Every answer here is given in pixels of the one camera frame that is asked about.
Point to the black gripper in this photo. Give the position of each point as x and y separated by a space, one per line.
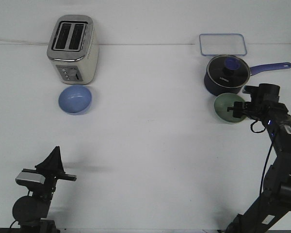
54 172
259 104

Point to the green bowl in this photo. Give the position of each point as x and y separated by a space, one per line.
222 102

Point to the blue bowl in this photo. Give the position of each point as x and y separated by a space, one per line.
75 100

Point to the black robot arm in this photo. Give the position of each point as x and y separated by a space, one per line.
274 199
31 210

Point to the dark blue saucepan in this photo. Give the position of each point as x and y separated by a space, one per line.
216 90

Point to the glass pot lid blue knob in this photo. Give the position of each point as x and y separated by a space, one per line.
228 71

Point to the clear blue-rimmed container lid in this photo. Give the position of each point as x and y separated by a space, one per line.
212 44

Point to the silver two-slot toaster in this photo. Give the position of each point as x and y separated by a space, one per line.
73 49

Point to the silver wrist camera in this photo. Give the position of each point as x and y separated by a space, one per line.
249 89
27 178

